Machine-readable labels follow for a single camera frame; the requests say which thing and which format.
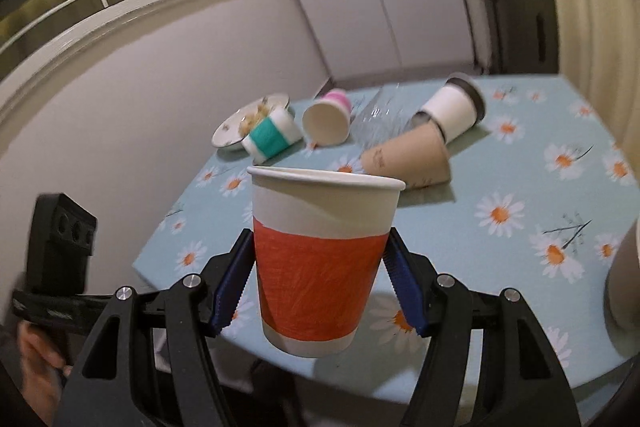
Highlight food scraps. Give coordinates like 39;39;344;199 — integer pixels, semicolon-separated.
239;101;275;134

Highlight cream curtain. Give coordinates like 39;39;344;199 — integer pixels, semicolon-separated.
520;0;640;148

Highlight white patterned plate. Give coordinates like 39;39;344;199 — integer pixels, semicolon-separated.
212;93;292;151

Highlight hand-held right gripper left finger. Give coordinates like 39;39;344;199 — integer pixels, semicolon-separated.
52;227;256;427

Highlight beige cup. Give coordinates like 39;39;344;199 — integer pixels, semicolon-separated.
606;219;640;334

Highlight pink band white cup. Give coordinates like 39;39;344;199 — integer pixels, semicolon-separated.
302;89;353;145

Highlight brown paper cup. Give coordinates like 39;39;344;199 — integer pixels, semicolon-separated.
361;123;452;192

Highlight teal band white cup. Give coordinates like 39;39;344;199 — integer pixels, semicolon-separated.
242;107;304;164

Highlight grey cabinet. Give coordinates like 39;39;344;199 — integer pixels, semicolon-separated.
479;0;560;76

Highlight white cup with dark lid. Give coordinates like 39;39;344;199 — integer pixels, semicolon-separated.
419;73;487;145

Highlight person's left hand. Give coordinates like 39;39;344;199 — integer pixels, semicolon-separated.
17;322;73;414

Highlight red and white paper cup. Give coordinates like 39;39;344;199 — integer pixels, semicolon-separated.
247;165;407;359

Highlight blue daisy tablecloth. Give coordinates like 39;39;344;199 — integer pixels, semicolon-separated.
132;74;640;404

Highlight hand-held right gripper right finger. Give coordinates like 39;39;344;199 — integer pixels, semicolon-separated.
382;225;583;427

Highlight clear plastic cup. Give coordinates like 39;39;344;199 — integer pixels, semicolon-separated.
350;83;432;148

